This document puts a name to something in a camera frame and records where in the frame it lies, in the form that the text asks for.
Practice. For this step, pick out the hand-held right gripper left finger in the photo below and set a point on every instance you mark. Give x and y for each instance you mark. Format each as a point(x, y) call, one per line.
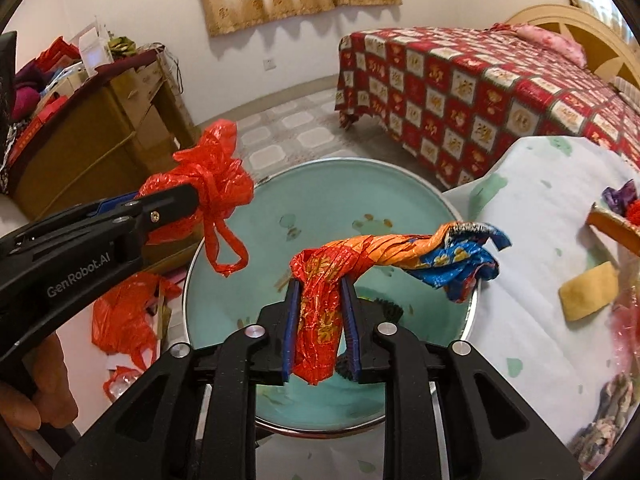
point(293, 330)

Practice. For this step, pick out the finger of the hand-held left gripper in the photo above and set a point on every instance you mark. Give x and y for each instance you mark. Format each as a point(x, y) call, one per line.
point(117, 201)
point(165, 207)

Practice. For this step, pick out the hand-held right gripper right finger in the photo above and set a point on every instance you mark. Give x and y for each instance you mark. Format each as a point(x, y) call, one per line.
point(350, 330)

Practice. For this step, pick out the orange and blue snack wrapper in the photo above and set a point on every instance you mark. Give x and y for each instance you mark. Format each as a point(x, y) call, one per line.
point(325, 280)

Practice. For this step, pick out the knotted red plastic bag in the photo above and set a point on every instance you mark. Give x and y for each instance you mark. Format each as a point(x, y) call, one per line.
point(215, 170)

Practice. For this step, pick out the pale green enamel basin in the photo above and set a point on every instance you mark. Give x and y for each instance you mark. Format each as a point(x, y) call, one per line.
point(320, 200)

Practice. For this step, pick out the person's left hand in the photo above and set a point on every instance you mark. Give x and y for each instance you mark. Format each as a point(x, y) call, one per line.
point(55, 390)

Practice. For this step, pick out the brown wooden cabinet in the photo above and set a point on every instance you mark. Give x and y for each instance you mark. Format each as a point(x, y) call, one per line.
point(100, 140)

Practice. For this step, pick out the large crumpled red plastic bag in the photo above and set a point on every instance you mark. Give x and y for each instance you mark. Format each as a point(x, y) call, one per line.
point(122, 320)

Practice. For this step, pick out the red flat box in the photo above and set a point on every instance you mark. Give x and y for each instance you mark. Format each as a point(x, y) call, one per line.
point(37, 127)

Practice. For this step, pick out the small crumpled red plastic bag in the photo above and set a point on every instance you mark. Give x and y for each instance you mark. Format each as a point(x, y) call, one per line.
point(122, 385)

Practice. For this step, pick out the magenta cloth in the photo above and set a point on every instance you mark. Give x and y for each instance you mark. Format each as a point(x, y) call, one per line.
point(25, 95)

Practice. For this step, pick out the white plastic box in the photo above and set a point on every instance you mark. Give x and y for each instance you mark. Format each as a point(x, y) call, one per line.
point(95, 50)

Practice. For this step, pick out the yellow sponge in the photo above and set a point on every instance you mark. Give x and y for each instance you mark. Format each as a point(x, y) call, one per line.
point(587, 292)

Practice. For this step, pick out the bed with red patterned cover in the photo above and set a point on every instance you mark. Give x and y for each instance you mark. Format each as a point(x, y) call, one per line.
point(475, 95)

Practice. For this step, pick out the floral cloth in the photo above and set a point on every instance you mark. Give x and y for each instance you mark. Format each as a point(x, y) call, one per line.
point(602, 425)

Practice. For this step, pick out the pink shiny wrapper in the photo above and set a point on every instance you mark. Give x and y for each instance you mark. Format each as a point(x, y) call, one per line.
point(630, 310)

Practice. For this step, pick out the purple shiny wrapper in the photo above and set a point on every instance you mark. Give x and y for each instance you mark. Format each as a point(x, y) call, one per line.
point(617, 197)

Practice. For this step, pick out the red fringed wrapper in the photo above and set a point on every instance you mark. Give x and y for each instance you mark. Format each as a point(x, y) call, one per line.
point(635, 210)

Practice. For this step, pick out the red cloth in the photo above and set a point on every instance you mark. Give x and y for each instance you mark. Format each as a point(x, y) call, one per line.
point(502, 27)

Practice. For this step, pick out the pink pillow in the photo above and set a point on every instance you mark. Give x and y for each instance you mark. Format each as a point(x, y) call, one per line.
point(555, 42)

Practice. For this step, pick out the cream wooden bed headboard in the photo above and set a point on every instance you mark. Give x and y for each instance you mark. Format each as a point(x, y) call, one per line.
point(595, 35)

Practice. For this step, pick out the white wall socket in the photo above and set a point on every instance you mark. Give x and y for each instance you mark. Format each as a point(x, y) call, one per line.
point(270, 63)

